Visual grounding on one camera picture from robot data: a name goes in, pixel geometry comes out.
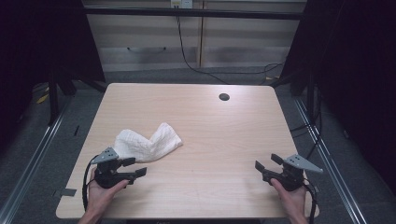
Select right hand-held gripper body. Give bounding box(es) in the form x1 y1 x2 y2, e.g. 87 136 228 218
262 153 324 192

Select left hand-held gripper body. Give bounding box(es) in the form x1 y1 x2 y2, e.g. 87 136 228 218
91 147 136 189

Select white waffle-weave towel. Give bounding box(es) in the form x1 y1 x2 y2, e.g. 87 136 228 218
113 121 184 163

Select person's left hand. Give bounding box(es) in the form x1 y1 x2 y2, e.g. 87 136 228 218
87 167 131 216

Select person's right hand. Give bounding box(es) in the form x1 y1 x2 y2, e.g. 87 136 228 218
269 177 308 217

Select grey tape strip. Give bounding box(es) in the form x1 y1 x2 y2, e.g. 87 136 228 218
60 188 78 198

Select black metal stand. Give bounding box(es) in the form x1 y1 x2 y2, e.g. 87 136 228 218
305 70 316 123
47 69 61 127

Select yellow floor tape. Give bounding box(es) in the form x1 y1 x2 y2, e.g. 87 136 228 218
35 92 50 105

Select dark curtain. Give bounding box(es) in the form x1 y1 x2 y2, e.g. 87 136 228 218
279 0 396 195
0 0 106 153

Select black horizontal metal bar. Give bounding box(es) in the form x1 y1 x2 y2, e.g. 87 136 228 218
82 7 305 21

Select left hand-held gripper black cable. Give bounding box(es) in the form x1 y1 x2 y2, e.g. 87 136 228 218
81 154 101 213

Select hand-held gripper black cable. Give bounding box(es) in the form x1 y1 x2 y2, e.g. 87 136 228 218
81 154 101 213
302 178 318 224

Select right hand-held gripper black cable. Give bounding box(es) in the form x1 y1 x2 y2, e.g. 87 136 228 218
302 178 318 224

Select black cables by stand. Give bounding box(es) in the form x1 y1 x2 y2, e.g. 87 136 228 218
289 85 324 161

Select metal floor rail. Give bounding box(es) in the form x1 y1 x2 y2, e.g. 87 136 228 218
292 97 370 224
0 104 71 224

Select long black floor cable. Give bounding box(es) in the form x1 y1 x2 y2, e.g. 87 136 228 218
175 5 285 86

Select white wall power outlet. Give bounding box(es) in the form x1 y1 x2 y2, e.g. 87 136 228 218
169 0 194 9

